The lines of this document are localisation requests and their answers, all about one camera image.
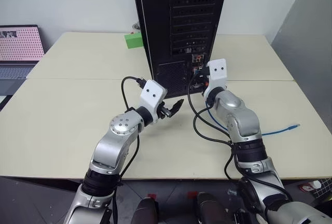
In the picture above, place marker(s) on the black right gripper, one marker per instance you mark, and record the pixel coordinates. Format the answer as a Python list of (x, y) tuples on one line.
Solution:
[(205, 75)]

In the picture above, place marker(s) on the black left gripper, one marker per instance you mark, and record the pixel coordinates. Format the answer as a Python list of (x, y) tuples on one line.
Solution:
[(163, 111)]

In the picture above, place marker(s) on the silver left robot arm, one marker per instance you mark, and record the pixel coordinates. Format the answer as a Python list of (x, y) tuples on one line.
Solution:
[(114, 141)]

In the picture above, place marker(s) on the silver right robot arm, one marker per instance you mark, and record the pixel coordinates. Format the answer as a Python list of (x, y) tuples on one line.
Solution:
[(241, 120)]

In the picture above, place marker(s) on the black computer tower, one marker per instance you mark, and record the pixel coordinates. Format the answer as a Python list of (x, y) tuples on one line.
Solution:
[(160, 27)]

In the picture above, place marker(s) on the green box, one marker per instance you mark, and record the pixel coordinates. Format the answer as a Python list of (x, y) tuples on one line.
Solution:
[(132, 41)]

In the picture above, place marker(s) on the grey cylindrical container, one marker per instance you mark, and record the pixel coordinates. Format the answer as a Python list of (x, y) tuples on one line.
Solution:
[(135, 28)]

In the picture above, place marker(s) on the red tape piece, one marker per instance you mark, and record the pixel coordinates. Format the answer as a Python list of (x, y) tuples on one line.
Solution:
[(192, 194), (151, 196)]

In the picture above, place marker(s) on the dark rounded shape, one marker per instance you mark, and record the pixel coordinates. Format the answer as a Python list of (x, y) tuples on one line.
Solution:
[(144, 212), (210, 208)]

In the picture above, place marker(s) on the white bottle with red label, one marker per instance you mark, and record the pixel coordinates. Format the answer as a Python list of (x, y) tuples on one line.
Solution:
[(310, 185)]

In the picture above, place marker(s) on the laptop with pink screen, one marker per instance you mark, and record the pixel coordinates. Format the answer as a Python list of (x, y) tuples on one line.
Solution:
[(20, 42)]

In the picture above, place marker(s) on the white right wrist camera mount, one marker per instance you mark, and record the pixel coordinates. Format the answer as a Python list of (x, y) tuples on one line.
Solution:
[(218, 72)]

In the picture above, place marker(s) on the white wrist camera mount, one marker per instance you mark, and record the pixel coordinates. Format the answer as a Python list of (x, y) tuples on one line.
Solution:
[(151, 94), (218, 72)]

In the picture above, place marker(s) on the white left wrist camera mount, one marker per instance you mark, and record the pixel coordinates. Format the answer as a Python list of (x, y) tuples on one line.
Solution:
[(151, 94)]

